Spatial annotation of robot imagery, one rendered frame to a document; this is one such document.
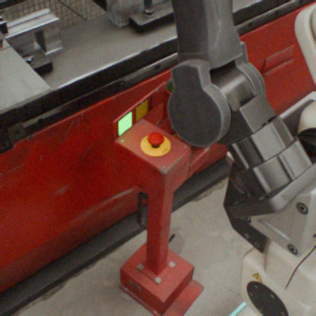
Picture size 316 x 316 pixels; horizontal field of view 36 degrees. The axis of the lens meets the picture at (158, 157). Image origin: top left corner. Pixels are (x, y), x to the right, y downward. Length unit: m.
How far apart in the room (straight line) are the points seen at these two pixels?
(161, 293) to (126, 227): 0.34
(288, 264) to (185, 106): 0.42
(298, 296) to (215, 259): 0.99
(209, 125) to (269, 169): 0.08
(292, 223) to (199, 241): 1.36
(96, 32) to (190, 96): 0.83
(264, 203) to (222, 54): 0.17
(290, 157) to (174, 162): 0.60
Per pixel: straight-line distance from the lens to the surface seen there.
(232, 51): 0.56
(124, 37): 1.33
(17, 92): 0.98
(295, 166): 0.55
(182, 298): 1.79
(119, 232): 1.87
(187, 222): 1.96
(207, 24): 0.54
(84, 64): 1.23
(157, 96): 1.23
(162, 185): 1.14
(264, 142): 0.55
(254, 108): 0.55
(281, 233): 0.60
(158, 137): 1.13
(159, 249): 1.55
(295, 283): 0.90
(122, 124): 1.15
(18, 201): 1.36
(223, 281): 1.85
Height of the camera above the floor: 1.62
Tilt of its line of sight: 48 degrees down
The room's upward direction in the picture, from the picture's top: 3 degrees clockwise
